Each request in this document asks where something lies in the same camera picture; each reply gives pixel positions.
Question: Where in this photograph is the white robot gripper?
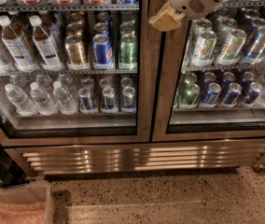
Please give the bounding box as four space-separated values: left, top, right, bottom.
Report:
148 0 221 32

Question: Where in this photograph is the glass fridge door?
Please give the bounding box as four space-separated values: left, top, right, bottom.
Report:
154 0 265 140
0 0 161 148

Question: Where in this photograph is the white green soda can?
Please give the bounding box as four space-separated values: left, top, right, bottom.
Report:
191 31 216 66

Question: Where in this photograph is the blue pepsi can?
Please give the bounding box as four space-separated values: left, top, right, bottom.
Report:
92 34 114 70

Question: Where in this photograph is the green can lower shelf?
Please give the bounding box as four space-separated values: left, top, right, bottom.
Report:
179 83 200 108

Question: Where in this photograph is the energy drink can right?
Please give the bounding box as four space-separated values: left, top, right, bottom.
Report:
121 86 136 112

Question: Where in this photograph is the energy drink can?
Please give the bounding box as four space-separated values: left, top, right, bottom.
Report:
78 88 98 114
102 87 118 113
121 86 136 112

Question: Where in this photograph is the blue can lower left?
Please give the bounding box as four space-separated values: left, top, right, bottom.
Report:
201 82 221 107

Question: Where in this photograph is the gold soda can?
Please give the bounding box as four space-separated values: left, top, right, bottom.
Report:
64 35 90 70

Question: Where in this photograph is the blue can lower right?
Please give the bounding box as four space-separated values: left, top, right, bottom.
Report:
221 82 242 106

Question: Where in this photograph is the energy drink can middle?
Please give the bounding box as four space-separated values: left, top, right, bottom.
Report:
102 87 118 113

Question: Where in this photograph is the energy drink can left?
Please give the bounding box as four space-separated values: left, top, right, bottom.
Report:
78 88 98 114

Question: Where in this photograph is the brown tea bottle right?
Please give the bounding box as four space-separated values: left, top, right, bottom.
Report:
29 15 63 71

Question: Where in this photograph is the water bottle right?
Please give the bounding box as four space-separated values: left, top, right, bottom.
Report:
53 81 77 115

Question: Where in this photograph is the water bottle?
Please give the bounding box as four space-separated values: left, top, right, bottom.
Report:
30 82 58 116
53 81 77 115
5 83 38 117

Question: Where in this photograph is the water bottle middle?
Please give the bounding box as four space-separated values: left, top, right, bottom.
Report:
30 82 58 116

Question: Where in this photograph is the brown tea bottle middle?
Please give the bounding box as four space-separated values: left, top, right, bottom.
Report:
0 15 39 73

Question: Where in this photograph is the water bottle left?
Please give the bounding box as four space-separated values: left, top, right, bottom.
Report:
5 83 38 117

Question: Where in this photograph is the clear plastic storage bin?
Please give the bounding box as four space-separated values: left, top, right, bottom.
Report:
0 181 55 224

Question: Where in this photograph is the pink bubble wrap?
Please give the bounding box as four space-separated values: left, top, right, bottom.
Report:
0 202 46 224

